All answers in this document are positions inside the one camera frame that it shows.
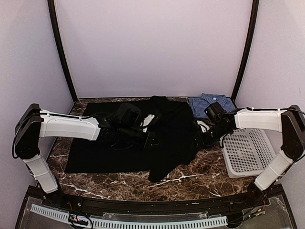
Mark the black corner post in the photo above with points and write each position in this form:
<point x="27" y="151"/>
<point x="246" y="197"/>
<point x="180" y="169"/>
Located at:
<point x="246" y="51"/>
<point x="60" y="49"/>

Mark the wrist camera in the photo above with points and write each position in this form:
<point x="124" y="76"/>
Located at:
<point x="204" y="126"/>
<point x="150" y="120"/>

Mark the black front table rail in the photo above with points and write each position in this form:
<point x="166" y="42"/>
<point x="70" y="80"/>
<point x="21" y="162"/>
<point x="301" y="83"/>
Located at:
<point x="228" y="205"/>

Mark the white plastic laundry basket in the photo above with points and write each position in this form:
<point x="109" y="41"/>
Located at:
<point x="247" y="152"/>

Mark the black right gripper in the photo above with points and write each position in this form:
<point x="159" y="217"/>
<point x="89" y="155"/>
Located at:
<point x="203" y="143"/>

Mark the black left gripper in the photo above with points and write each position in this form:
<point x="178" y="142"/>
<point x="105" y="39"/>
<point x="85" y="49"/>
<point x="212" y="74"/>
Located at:
<point x="151" y="137"/>

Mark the black left corner post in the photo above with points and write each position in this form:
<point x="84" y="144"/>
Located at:
<point x="60" y="49"/>

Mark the black garment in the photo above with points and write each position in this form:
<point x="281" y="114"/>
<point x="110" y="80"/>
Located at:
<point x="175" y="132"/>

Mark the white slotted cable duct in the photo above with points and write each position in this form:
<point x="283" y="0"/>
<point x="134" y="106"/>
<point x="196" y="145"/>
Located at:
<point x="129" y="221"/>

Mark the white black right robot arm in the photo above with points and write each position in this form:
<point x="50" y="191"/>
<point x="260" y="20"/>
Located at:
<point x="285" y="128"/>

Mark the black right corner post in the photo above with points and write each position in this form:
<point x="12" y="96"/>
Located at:
<point x="246" y="51"/>

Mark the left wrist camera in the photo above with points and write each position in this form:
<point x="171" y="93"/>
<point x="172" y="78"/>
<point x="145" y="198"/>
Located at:
<point x="150" y="120"/>

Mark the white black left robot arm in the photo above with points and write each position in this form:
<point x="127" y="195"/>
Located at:
<point x="128" y="124"/>

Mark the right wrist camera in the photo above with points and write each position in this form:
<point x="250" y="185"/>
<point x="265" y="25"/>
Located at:
<point x="204" y="126"/>

